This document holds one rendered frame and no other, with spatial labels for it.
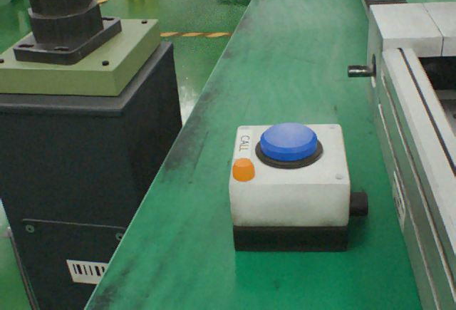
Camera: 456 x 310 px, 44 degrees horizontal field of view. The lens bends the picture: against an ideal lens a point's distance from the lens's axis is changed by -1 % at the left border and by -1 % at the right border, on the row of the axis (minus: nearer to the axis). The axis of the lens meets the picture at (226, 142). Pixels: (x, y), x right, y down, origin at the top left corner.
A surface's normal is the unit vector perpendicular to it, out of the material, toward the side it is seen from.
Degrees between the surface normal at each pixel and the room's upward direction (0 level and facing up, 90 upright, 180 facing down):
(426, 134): 0
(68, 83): 90
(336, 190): 90
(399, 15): 0
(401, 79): 0
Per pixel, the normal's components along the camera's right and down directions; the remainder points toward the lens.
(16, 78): -0.21, 0.52
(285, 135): -0.11, -0.84
